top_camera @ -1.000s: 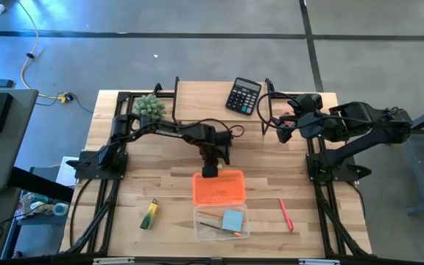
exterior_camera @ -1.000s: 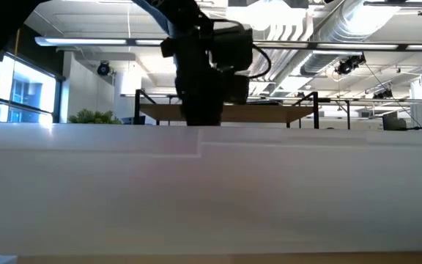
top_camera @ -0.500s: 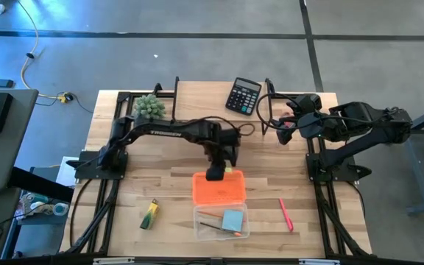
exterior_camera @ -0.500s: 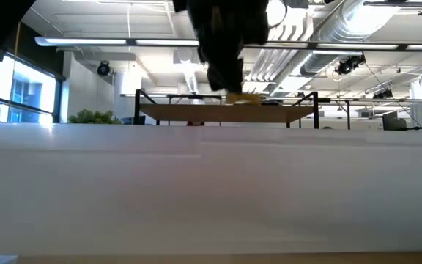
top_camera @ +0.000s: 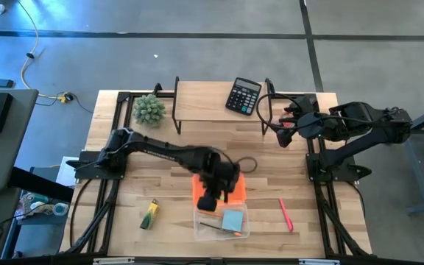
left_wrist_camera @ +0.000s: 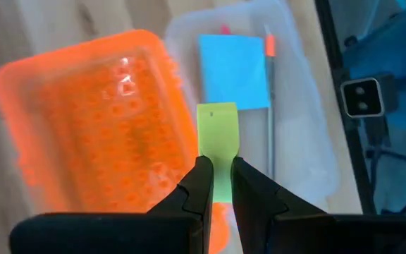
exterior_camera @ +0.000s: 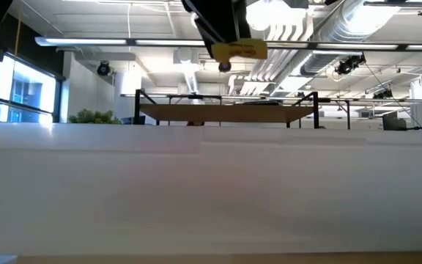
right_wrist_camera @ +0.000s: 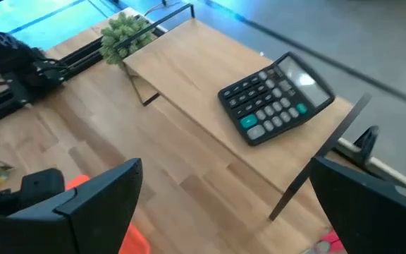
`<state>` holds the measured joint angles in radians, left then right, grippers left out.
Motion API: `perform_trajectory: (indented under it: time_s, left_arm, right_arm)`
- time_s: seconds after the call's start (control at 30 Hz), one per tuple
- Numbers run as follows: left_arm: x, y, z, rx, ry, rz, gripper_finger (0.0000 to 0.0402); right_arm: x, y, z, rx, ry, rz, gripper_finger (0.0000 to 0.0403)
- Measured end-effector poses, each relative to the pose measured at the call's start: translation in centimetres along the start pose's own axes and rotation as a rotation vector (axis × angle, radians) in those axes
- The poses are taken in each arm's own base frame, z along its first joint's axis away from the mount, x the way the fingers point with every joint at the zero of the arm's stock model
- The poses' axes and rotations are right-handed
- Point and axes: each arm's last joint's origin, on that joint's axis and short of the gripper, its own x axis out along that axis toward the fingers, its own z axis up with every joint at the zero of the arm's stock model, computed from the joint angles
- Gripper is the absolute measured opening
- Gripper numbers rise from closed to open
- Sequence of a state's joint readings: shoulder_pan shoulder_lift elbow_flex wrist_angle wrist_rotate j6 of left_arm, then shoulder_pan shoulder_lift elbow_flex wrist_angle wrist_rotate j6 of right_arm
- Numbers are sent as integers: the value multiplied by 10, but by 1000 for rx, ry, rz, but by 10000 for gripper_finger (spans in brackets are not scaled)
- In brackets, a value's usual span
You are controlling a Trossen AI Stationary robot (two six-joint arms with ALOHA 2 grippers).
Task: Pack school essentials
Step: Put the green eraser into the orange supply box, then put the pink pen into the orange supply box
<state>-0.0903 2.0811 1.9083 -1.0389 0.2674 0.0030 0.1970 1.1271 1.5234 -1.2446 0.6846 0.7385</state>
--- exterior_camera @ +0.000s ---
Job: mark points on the green potted plant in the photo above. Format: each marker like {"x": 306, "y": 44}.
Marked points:
{"x": 93, "y": 117}

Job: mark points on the long linear ceiling light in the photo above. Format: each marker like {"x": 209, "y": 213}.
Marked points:
{"x": 86, "y": 41}

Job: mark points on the white ceiling conduit bundle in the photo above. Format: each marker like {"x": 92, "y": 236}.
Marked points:
{"x": 280, "y": 64}

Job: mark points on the dark background monitor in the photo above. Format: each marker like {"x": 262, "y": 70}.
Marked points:
{"x": 394, "y": 121}

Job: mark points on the clear pencil box orange lid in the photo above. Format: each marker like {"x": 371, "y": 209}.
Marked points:
{"x": 211, "y": 190}

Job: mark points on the wooden shelf riser black legs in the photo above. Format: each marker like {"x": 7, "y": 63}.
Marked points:
{"x": 225, "y": 113}

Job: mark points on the large window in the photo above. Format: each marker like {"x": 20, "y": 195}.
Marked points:
{"x": 28, "y": 91}

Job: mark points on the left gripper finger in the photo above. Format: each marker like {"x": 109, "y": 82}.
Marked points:
{"x": 244, "y": 20}
{"x": 214, "y": 20}

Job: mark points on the black ceiling spotlight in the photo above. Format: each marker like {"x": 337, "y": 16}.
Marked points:
{"x": 348, "y": 65}
{"x": 382, "y": 94}

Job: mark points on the silver ventilation duct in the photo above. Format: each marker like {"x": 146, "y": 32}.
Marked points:
{"x": 343, "y": 22}

